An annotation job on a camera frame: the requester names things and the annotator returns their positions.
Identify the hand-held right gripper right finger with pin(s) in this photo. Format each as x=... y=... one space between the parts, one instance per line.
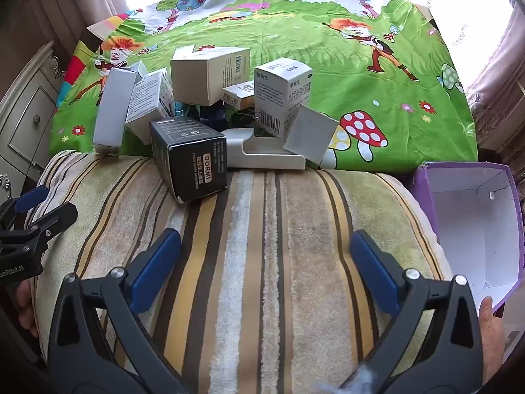
x=375 y=271

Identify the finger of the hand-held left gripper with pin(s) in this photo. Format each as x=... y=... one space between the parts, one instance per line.
x=57 y=217
x=33 y=197

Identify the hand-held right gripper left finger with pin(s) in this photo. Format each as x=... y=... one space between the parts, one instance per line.
x=158 y=266

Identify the purple cardboard box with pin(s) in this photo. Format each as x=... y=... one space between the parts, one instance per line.
x=467 y=221

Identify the black product box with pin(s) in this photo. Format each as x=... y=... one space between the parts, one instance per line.
x=184 y=160

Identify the tall white box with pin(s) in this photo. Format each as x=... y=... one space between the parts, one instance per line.
x=113 y=106

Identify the white text printed box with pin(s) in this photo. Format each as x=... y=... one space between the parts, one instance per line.
x=147 y=102

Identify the white plastic holder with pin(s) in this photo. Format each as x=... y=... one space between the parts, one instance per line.
x=262 y=158

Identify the plain white box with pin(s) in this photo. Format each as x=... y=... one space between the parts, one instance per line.
x=307 y=133

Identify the long orange white box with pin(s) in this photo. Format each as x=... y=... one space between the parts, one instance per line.
x=238 y=94

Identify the large white box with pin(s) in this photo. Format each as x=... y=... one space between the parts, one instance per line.
x=205 y=78

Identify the white barcode box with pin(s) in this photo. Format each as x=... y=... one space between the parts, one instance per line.
x=279 y=98

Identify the person's left hand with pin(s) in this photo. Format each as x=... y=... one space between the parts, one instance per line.
x=28 y=308

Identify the person's right hand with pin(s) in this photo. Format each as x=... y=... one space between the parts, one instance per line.
x=492 y=328

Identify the striped beige towel blanket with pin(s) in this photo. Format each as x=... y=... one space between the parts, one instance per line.
x=262 y=234

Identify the pink curtain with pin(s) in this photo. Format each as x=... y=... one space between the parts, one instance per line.
x=496 y=86
x=82 y=0

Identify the green cartoon printed sheet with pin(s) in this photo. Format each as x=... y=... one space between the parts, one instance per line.
x=287 y=41

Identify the white lace curtain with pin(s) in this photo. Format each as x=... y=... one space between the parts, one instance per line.
x=467 y=33

